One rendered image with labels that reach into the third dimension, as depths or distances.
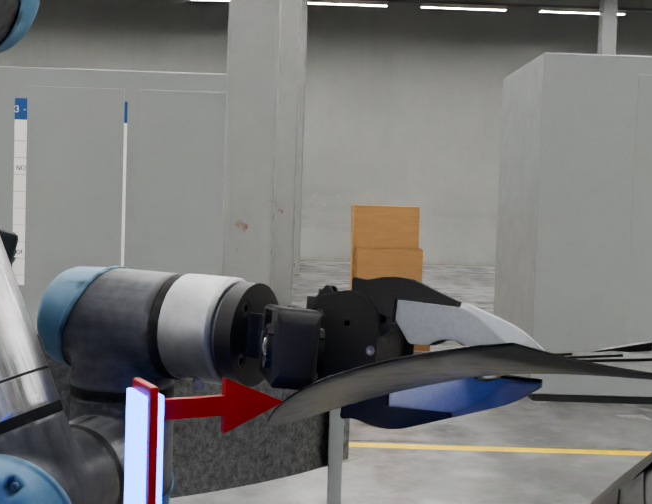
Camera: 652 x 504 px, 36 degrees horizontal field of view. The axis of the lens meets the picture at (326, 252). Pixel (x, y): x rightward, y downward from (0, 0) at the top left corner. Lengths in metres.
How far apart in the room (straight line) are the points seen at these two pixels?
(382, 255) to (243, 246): 3.89
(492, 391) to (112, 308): 0.27
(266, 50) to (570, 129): 2.52
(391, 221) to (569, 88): 2.49
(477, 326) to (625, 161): 6.20
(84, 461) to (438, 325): 0.23
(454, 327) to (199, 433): 1.90
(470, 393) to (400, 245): 8.03
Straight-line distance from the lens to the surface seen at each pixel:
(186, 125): 6.60
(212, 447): 2.51
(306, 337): 0.56
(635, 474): 0.78
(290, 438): 2.66
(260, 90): 4.85
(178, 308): 0.69
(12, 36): 0.86
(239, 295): 0.68
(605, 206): 6.76
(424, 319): 0.62
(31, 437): 0.63
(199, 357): 0.68
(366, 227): 8.60
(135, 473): 0.43
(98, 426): 0.71
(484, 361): 0.42
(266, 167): 4.83
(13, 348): 0.64
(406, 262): 8.65
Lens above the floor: 1.27
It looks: 3 degrees down
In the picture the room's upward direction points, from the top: 2 degrees clockwise
